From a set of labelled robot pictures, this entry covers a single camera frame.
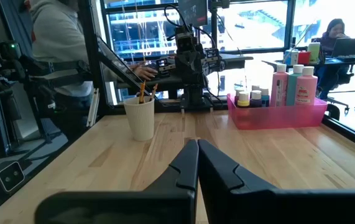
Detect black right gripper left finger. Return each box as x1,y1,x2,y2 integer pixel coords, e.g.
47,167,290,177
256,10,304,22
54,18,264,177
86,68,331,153
34,139,200,224

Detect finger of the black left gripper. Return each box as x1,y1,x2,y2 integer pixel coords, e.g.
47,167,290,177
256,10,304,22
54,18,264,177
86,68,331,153
191,52,205,75
178,52,192,75

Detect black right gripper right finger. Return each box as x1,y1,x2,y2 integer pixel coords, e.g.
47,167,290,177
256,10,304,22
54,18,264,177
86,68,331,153
197,139,355,224

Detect paintbrushes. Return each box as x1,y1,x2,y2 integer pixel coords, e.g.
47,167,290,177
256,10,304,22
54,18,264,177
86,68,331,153
138,80,147,105

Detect small purple paint bottle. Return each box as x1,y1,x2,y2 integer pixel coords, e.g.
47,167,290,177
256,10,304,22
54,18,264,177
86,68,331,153
249,90,263,108

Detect large pink paint bottle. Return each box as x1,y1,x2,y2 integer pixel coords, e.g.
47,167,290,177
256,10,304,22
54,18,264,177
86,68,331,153
295,66,319,106
270,63,290,108

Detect large teal paint bottle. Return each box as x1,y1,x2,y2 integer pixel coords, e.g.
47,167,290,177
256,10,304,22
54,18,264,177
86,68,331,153
285,64,305,106

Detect person's hand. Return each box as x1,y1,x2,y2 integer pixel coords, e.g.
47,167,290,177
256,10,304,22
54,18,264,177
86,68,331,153
132,63,159,82

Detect dark raised desk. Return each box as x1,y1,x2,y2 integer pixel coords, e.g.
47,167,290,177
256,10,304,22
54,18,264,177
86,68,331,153
116,53,255,93

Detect black monitor pole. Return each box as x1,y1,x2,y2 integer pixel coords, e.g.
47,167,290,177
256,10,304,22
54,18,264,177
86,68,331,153
208,0,231,54

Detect black raised monitor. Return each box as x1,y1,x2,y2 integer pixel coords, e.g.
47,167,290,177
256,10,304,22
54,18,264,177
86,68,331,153
178,0,209,27

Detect white ribbed cup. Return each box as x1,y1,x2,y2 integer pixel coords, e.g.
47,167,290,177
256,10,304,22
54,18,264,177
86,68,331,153
123,95,156,142

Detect pink plastic tray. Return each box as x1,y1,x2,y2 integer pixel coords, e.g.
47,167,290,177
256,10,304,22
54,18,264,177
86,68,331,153
226,93,328,130

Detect blue white box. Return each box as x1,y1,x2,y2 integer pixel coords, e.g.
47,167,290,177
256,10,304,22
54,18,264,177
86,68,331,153
284,49,300,65

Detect red box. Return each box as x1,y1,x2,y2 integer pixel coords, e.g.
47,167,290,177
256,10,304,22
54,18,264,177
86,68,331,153
297,50,312,65

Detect person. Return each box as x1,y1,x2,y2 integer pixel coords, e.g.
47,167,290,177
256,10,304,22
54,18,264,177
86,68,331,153
24,0,125,138
315,17,352,101

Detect pale green container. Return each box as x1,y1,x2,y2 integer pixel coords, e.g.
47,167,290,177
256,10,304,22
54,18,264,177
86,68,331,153
307,42,321,65

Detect dark blue office chair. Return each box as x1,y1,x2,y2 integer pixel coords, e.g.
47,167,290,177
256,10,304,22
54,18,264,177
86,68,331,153
325,71,352,114

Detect black background desk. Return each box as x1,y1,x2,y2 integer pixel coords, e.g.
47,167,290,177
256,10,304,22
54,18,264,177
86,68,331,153
262,54,355,94

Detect black background laptop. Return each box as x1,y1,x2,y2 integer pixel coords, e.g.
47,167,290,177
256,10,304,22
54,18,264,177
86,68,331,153
331,36,355,58

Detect blue-grey ribbed panel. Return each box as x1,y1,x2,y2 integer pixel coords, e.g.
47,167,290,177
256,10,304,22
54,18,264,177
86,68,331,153
0,0,34,54

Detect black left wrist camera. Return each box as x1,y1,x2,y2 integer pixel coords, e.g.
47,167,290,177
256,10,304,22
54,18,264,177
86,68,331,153
175,32,197,52

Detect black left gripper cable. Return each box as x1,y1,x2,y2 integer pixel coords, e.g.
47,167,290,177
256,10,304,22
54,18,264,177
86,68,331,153
164,4,218,47

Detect silver frame bracket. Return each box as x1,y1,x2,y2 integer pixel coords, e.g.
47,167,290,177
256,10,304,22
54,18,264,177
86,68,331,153
86,88,101,128

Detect black table-level camera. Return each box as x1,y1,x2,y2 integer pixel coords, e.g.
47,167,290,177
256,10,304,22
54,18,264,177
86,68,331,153
0,160,26,196

